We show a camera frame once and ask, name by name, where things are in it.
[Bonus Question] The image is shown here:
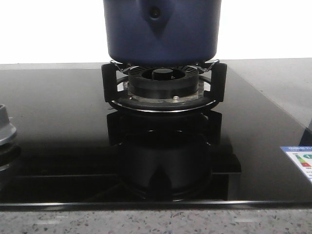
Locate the grey metal stove knob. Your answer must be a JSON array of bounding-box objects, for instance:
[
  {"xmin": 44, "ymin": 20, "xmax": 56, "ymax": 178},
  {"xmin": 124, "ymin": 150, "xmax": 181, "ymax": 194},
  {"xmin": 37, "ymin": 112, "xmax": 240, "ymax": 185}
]
[{"xmin": 0, "ymin": 104, "xmax": 17, "ymax": 146}]

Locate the black round gas burner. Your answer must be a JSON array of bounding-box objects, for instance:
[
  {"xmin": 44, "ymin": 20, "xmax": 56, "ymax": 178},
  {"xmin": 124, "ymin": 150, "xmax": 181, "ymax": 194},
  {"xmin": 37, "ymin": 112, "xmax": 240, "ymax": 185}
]
[{"xmin": 118, "ymin": 66, "xmax": 208, "ymax": 110}]

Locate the black glass stove top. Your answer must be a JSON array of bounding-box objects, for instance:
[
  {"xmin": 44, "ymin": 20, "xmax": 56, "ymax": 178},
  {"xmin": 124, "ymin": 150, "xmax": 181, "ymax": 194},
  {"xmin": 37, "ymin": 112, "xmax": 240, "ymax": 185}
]
[{"xmin": 0, "ymin": 68, "xmax": 312, "ymax": 210}]

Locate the dark blue cooking pot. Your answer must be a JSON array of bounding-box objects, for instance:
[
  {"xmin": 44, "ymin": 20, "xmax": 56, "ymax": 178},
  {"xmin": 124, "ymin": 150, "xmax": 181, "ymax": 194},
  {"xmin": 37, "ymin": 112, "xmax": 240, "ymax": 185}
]
[{"xmin": 103, "ymin": 0, "xmax": 221, "ymax": 66}]

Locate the energy rating label sticker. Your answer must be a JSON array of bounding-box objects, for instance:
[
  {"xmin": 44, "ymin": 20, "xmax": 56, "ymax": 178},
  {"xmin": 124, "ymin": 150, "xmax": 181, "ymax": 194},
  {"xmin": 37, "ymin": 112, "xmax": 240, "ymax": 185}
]
[{"xmin": 280, "ymin": 146, "xmax": 312, "ymax": 183}]

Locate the black pot support grate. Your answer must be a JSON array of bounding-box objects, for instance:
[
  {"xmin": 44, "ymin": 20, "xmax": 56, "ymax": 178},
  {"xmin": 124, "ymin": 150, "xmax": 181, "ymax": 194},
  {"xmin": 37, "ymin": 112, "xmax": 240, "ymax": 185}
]
[{"xmin": 101, "ymin": 60, "xmax": 227, "ymax": 113}]

